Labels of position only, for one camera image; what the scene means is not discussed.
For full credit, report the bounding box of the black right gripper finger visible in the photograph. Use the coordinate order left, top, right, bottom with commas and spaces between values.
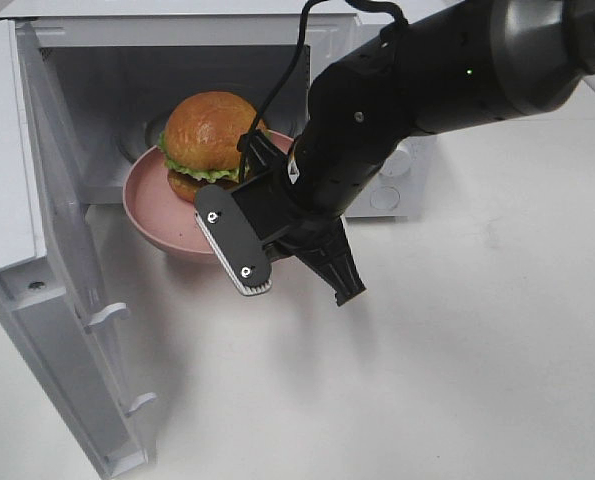
296, 218, 366, 306

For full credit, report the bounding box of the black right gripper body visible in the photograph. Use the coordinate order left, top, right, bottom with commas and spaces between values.
264, 47, 419, 259

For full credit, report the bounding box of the round white door button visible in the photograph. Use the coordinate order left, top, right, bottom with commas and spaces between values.
370, 186, 400, 211

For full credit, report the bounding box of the burger with lettuce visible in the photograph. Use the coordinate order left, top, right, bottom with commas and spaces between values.
157, 91, 257, 203

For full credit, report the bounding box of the pink round plate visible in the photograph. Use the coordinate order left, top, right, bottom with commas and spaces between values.
122, 128, 296, 266

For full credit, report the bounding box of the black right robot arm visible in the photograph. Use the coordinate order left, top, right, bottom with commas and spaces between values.
270, 1, 595, 303

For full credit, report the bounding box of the lower white timer knob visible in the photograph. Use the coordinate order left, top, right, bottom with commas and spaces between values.
380, 143, 414, 178

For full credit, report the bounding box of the glass microwave turntable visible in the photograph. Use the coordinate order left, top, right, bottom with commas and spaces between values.
116, 114, 168, 164

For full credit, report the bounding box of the white microwave oven body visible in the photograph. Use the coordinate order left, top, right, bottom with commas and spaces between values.
0, 1, 432, 218

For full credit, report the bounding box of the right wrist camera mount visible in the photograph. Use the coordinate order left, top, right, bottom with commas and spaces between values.
194, 131, 296, 296

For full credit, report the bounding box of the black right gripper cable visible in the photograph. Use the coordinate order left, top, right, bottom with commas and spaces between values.
236, 0, 411, 186

